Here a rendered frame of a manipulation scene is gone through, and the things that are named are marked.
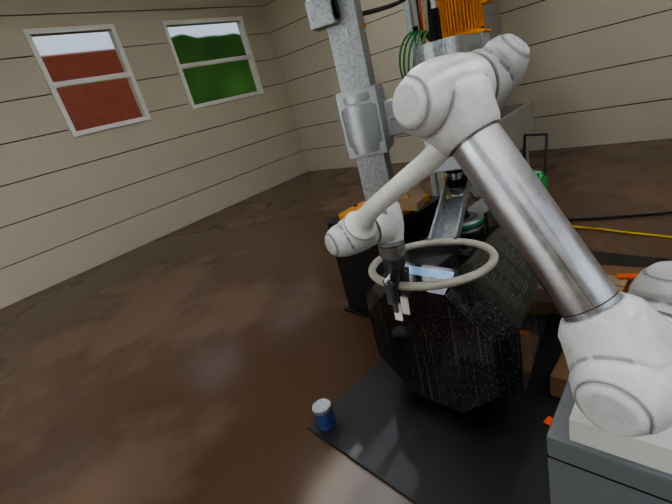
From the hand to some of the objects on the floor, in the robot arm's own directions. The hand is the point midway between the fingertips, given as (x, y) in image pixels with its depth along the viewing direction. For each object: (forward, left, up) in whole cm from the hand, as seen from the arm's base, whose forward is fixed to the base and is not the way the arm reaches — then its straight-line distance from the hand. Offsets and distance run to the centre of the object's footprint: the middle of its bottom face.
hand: (401, 308), depth 142 cm
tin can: (+62, -2, -80) cm, 101 cm away
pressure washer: (+21, -250, -73) cm, 261 cm away
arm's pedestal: (-72, +12, -85) cm, 112 cm away
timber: (-39, -77, -79) cm, 117 cm away
